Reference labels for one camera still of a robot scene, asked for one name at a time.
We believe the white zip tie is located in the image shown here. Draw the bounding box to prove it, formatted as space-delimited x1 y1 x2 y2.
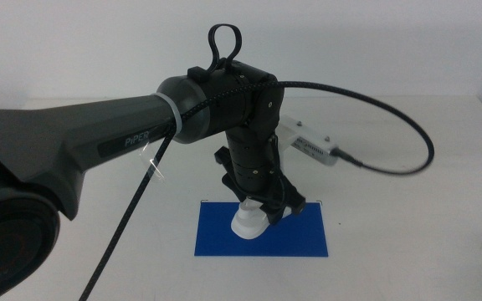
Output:
154 91 184 135

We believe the white sandal with striped straps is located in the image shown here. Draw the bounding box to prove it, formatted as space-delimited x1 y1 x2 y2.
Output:
230 198 293 241

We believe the silver white wrist camera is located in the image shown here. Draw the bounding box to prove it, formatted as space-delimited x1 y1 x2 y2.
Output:
275 115 351 167

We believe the blue rectangular mat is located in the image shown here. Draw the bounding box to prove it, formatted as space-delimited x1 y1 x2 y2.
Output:
193 202 329 258

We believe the clear tape piece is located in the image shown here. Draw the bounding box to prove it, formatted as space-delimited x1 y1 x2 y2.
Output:
137 140 167 184

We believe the black braided cable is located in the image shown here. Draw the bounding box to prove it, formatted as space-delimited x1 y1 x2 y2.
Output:
77 79 436 301

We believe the thin black cable loop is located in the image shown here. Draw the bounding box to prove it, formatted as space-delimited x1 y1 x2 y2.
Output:
207 23 244 73

